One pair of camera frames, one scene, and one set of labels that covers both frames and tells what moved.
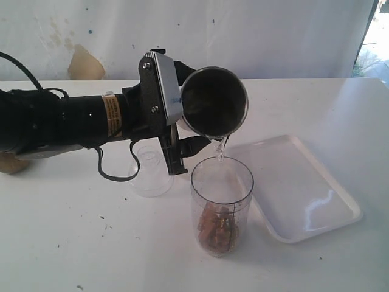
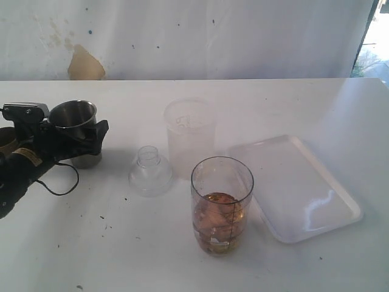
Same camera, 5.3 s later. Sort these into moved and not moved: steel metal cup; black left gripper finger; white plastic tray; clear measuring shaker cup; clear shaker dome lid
Moved: steel metal cup; black left gripper finger
Not moved: white plastic tray; clear measuring shaker cup; clear shaker dome lid
